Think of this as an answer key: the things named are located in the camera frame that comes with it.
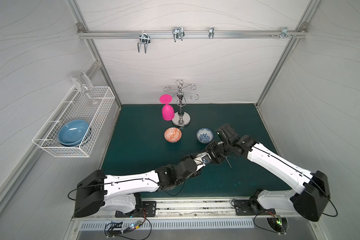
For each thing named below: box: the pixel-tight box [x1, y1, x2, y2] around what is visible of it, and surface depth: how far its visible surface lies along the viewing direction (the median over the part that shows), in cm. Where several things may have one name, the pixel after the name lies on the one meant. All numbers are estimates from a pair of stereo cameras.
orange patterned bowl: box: [164, 127, 182, 143], surface depth 103 cm
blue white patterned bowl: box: [196, 127, 214, 144], surface depth 102 cm
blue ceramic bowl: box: [58, 119, 89, 146], surface depth 62 cm
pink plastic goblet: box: [159, 94, 175, 121], surface depth 93 cm
